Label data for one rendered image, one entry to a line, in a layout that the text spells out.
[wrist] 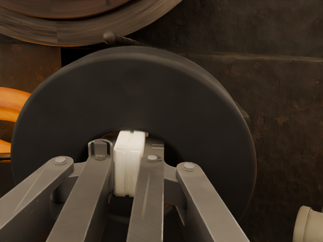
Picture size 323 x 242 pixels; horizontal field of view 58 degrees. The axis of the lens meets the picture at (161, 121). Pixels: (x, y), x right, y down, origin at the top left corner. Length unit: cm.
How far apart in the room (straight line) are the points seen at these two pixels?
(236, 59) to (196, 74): 36
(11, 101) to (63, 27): 12
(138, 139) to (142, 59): 4
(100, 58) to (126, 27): 25
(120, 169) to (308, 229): 32
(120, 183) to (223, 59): 38
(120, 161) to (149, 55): 6
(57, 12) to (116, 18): 7
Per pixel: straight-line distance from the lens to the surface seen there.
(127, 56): 16
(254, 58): 53
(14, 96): 42
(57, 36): 43
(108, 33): 31
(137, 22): 40
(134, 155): 15
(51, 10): 41
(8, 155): 51
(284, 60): 54
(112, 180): 16
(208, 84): 16
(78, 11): 40
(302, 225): 43
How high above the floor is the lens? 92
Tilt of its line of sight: 19 degrees down
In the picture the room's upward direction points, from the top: 3 degrees clockwise
